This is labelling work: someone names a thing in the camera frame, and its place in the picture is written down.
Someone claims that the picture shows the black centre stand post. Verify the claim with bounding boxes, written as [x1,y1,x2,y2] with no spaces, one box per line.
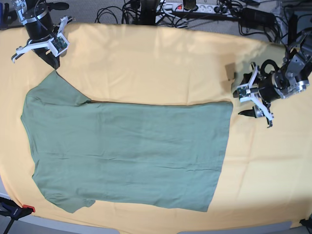
[139,0,158,25]

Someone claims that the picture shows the white power strip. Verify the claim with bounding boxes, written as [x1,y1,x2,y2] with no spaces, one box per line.
[160,1,231,15]

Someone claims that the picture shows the tangled black floor cables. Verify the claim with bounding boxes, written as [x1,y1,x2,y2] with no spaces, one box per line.
[94,0,286,44]

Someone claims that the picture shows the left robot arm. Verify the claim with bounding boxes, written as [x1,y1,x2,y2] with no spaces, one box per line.
[232,28,312,128]

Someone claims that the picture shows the yellow table cloth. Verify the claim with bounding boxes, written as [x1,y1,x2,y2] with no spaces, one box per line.
[0,23,312,234]

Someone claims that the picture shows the black clamp right corner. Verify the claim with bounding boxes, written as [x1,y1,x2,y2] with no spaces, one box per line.
[299,215,312,229]

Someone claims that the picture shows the green T-shirt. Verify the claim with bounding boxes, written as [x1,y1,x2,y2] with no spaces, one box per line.
[21,71,233,213]

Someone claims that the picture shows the blue black device top-left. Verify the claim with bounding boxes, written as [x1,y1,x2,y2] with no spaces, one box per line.
[0,3,17,31]

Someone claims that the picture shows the red-tipped bar clamp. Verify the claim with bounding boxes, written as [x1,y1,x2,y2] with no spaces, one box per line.
[0,197,36,234]

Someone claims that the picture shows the black power adapter brick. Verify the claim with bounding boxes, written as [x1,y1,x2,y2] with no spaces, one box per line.
[240,8,275,27]

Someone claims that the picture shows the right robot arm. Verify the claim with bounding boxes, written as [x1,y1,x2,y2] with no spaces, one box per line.
[11,0,75,70]

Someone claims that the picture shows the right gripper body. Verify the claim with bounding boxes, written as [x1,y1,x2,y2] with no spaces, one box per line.
[11,16,75,63]

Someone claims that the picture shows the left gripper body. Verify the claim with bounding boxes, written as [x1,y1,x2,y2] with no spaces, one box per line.
[233,62,279,128]

